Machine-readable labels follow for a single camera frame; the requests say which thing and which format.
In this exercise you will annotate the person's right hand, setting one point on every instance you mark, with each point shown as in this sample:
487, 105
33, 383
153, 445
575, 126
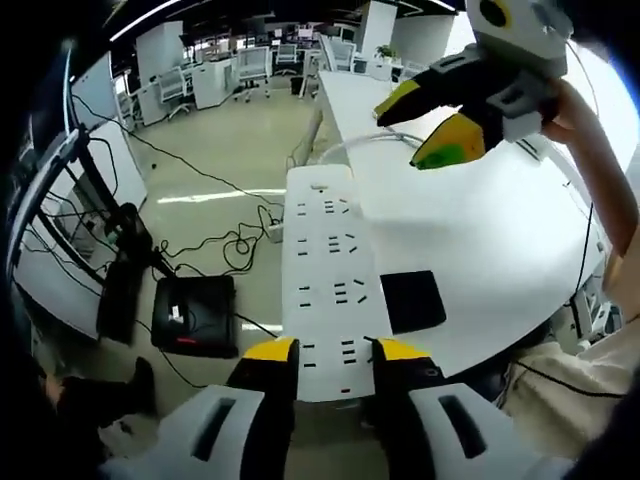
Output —
575, 120

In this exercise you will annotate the person's leg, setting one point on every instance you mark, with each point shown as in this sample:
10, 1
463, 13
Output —
100, 400

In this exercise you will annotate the whiteboard on stand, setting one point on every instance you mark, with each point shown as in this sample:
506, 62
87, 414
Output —
105, 135

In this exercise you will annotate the black square pad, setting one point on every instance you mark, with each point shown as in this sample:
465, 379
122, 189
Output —
412, 302

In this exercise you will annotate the white standing desk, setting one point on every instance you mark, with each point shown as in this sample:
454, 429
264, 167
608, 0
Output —
50, 280

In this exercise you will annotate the black monitor stand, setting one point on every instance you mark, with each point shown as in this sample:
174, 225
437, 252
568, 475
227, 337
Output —
120, 280

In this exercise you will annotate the white power strip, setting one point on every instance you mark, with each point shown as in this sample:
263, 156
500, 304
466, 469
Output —
325, 280

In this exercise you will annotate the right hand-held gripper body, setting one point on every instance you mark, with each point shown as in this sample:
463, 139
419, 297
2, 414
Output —
525, 35

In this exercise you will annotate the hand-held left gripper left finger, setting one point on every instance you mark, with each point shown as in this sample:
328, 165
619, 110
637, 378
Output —
270, 400

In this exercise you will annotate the black waste bin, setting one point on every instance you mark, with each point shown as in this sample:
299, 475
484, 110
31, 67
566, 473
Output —
297, 86

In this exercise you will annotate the white office chair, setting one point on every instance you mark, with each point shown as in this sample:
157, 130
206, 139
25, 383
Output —
252, 67
344, 55
172, 85

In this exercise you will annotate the black floor case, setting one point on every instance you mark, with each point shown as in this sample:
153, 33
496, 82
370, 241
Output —
200, 300

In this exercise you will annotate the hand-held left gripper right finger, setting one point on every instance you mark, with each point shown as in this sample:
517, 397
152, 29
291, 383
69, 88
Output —
425, 415

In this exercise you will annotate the small white extension socket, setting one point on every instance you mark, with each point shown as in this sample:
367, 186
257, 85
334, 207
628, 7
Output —
276, 232

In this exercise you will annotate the person in cream t-shirt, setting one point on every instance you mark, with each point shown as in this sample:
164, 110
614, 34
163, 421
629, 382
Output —
560, 415

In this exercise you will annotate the green potted plant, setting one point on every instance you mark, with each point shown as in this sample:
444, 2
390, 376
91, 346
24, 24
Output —
387, 52

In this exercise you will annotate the white table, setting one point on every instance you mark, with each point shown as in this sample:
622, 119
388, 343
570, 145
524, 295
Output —
475, 225

